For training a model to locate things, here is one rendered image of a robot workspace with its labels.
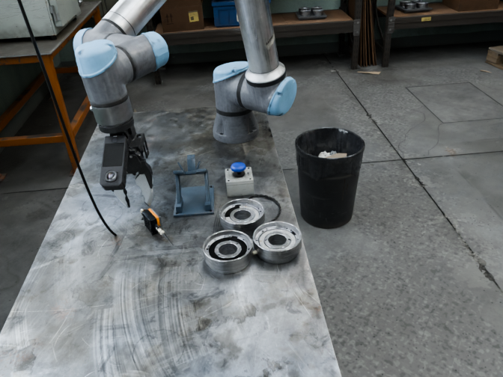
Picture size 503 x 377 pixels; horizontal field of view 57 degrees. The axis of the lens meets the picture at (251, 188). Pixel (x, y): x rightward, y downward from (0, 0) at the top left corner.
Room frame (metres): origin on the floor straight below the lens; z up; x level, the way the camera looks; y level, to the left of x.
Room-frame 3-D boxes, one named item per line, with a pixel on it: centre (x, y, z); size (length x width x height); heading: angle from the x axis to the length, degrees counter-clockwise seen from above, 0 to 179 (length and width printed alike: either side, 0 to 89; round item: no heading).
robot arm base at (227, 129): (1.39, 0.04, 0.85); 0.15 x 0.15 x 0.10
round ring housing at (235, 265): (0.77, 0.06, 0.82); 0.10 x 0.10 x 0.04
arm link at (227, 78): (1.39, 0.03, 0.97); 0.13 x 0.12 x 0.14; 52
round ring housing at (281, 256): (0.79, -0.05, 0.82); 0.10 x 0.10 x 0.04
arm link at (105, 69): (0.88, 0.27, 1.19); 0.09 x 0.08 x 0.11; 142
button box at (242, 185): (1.06, 0.03, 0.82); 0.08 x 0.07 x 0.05; 3
